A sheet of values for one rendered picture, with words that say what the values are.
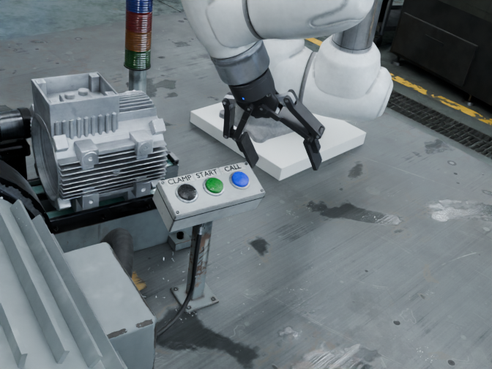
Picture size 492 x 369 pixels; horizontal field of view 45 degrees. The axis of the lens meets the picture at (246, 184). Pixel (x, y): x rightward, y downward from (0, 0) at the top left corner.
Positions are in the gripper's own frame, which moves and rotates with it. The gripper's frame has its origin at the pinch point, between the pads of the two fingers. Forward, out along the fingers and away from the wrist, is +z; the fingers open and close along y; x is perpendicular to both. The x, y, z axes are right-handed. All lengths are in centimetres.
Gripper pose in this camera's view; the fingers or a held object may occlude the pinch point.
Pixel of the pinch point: (283, 159)
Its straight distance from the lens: 113.4
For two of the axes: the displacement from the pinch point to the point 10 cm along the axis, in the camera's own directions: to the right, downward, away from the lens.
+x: -4.0, 7.1, -5.8
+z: 3.5, 7.0, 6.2
